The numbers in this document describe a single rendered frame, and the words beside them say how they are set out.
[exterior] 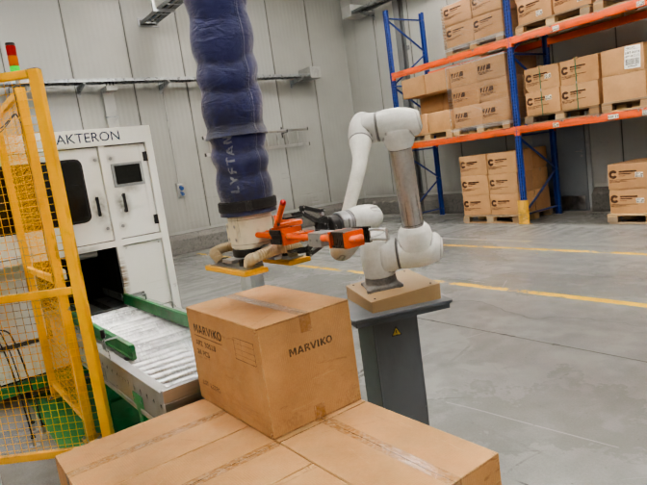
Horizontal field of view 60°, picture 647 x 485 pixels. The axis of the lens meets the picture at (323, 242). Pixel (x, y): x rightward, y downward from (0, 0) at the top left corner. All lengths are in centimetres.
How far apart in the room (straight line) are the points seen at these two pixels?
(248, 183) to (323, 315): 56
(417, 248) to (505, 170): 752
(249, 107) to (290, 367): 94
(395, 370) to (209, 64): 163
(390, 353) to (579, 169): 841
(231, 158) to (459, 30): 874
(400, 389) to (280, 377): 98
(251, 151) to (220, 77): 28
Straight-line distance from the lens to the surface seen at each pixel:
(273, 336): 195
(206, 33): 216
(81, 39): 1195
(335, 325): 210
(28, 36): 1176
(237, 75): 211
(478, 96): 1029
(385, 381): 281
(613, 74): 914
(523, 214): 986
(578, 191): 1090
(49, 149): 311
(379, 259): 269
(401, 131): 251
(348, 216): 208
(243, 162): 209
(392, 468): 180
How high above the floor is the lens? 146
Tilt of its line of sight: 8 degrees down
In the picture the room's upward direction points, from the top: 8 degrees counter-clockwise
